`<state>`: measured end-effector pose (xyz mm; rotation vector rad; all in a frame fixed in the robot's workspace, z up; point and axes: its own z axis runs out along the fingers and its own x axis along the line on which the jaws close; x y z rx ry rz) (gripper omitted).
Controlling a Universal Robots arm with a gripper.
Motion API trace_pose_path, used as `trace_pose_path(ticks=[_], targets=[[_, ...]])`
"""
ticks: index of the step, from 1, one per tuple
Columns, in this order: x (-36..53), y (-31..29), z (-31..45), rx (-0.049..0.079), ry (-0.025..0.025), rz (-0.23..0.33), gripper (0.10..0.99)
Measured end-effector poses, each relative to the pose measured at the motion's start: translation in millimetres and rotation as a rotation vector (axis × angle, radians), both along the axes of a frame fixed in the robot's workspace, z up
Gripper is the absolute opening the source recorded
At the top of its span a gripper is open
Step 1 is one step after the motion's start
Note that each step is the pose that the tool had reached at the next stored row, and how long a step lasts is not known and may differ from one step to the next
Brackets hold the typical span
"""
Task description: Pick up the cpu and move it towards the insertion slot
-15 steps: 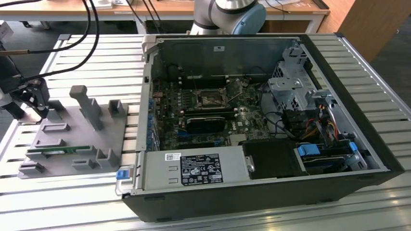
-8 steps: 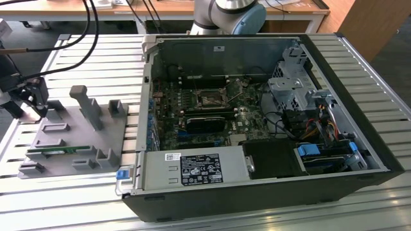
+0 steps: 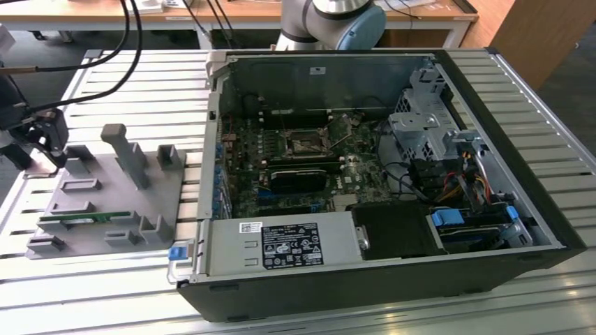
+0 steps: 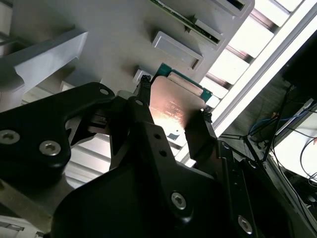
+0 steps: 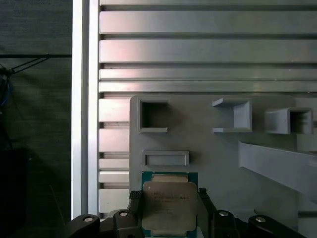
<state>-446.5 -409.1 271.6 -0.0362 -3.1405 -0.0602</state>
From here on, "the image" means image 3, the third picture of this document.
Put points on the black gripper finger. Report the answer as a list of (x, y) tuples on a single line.
[(18, 158), (58, 132)]

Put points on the silver square CPU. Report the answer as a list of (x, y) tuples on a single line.
[(40, 165)]

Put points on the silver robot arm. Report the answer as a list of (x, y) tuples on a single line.
[(334, 10)]

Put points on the CPU socket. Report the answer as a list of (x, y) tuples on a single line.
[(302, 143)]

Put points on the black RAM slot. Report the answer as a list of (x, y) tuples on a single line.
[(304, 166), (304, 160)]

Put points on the grey plastic parts rack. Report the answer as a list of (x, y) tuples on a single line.
[(116, 195)]

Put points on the green RAM stick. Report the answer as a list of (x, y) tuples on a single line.
[(104, 217)]

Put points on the wooden desk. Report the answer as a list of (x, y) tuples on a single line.
[(69, 17)]

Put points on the grey power supply unit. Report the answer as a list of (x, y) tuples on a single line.
[(222, 244)]

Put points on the metal locking lever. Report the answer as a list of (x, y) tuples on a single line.
[(348, 136)]

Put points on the silver chipset heatsink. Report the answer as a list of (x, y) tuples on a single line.
[(342, 203)]

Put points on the green motherboard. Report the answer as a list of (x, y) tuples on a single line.
[(358, 167)]

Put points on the black open PC case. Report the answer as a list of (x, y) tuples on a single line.
[(325, 296)]

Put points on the silver metal drive cage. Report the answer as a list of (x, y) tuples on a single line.
[(414, 122)]

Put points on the black plastic shroud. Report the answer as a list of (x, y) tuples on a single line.
[(390, 230)]

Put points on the blue disk carrier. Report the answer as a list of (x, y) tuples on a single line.
[(446, 219)]

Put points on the blue plastic clip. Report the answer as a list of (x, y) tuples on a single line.
[(510, 213)]

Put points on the wooden cabinet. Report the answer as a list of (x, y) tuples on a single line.
[(544, 35)]

